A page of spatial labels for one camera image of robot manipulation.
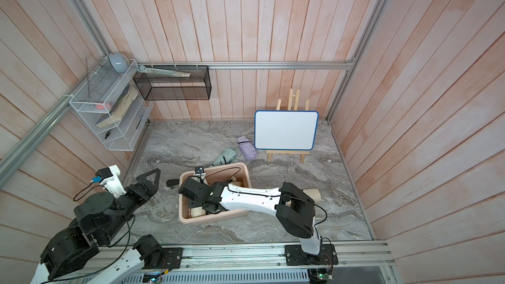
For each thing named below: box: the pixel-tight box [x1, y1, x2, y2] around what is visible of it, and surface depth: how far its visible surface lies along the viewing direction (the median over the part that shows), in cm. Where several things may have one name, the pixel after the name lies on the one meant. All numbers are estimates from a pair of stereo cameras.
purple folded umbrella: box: [237, 135, 258, 162], surface depth 105 cm
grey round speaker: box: [108, 51, 130, 75], surface depth 84 cm
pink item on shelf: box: [96, 102, 112, 111], surface depth 73 cm
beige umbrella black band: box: [190, 206, 206, 218], surface depth 76 cm
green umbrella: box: [210, 147, 237, 167], surface depth 101 cm
